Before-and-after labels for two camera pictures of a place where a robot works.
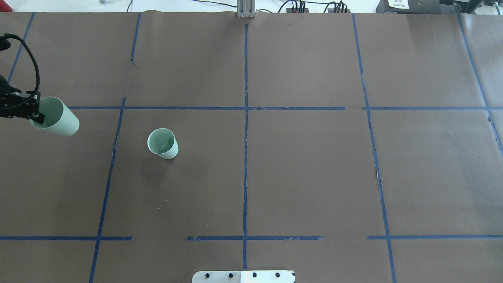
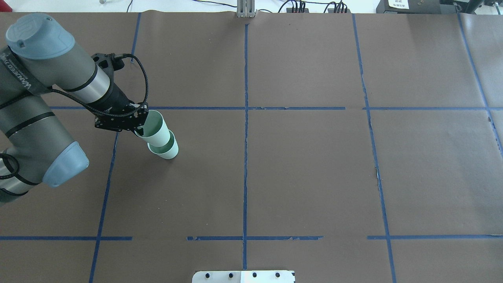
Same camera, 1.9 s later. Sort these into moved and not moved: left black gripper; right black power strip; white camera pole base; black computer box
Moved: left black gripper
Not moved: black computer box; right black power strip; white camera pole base
